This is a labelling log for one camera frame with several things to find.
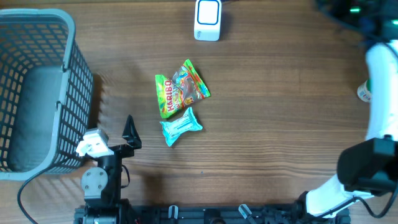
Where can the mint green wipes pack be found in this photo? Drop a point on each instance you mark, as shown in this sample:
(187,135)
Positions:
(173,130)

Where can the green Haribo candy bag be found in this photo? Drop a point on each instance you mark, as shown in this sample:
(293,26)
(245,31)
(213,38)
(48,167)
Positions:
(182,90)

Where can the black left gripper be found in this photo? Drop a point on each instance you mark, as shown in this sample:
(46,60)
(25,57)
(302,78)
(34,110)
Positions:
(132,139)

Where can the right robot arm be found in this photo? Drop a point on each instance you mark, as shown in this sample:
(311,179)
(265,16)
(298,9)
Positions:
(366,172)

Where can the white barcode scanner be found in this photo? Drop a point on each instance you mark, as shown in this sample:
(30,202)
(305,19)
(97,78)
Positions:
(207,20)

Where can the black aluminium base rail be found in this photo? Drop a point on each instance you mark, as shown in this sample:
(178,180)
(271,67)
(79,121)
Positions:
(278,213)

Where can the green lid jar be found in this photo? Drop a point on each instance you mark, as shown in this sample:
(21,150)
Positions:
(364,91)

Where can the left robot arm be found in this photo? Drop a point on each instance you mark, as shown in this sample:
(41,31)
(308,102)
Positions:
(102,184)

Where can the grey plastic shopping basket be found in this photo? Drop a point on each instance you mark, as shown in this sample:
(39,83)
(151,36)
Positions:
(46,93)

